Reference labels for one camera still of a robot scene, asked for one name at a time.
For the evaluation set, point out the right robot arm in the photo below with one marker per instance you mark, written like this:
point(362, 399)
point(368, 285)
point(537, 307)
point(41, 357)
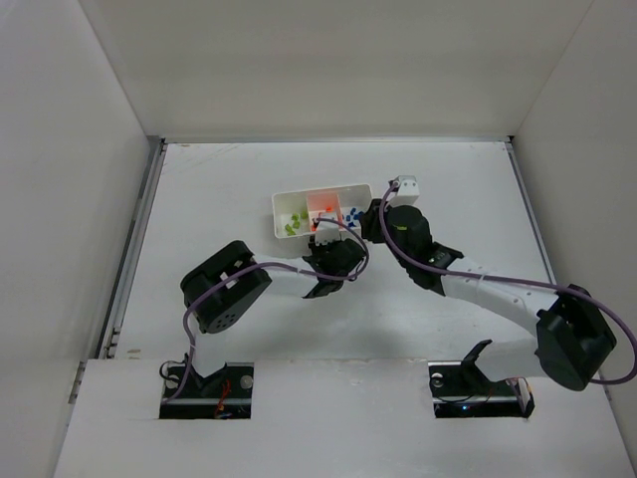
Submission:
point(568, 339)

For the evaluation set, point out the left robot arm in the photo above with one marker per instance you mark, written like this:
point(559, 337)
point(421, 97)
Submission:
point(218, 292)

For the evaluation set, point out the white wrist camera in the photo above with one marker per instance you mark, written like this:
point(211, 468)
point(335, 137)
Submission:
point(405, 190)
point(327, 230)

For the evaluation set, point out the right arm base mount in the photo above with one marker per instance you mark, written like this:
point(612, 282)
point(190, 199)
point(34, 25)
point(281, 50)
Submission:
point(460, 389)

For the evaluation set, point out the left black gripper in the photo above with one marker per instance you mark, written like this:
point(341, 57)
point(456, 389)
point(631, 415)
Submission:
point(323, 247)

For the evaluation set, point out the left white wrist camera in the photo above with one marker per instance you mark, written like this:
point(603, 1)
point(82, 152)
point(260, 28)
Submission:
point(327, 230)

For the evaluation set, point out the white divided plastic container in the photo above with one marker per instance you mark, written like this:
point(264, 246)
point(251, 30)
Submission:
point(287, 206)

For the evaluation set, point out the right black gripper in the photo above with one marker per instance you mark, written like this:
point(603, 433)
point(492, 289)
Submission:
point(373, 222)

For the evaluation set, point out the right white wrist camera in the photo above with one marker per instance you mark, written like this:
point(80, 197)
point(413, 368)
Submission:
point(405, 190)

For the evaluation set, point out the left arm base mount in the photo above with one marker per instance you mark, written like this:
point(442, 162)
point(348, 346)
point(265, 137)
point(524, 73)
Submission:
point(225, 394)

